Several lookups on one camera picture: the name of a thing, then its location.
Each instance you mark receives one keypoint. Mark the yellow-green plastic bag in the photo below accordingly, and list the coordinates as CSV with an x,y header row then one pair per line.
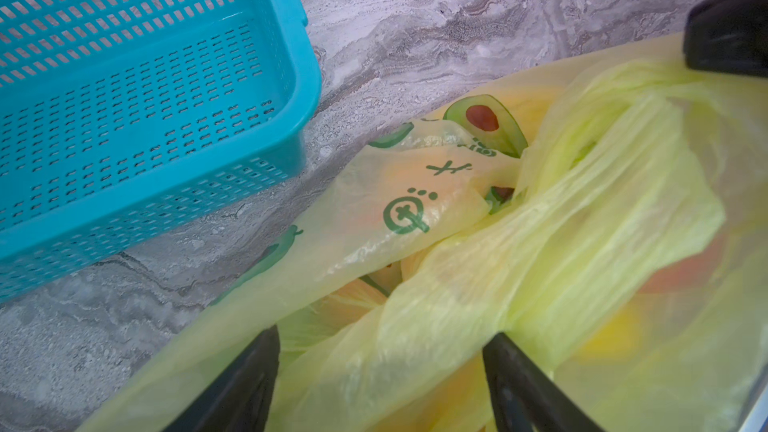
x,y
607,212

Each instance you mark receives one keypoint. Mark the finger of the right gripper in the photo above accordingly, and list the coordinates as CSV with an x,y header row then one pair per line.
x,y
727,36

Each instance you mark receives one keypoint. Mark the teal plastic basket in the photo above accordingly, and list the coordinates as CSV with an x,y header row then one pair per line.
x,y
123,119

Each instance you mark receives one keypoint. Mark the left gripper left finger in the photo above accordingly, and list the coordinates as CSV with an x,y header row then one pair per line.
x,y
239,399

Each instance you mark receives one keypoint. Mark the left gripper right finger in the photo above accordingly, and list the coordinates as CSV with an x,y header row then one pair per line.
x,y
523,397

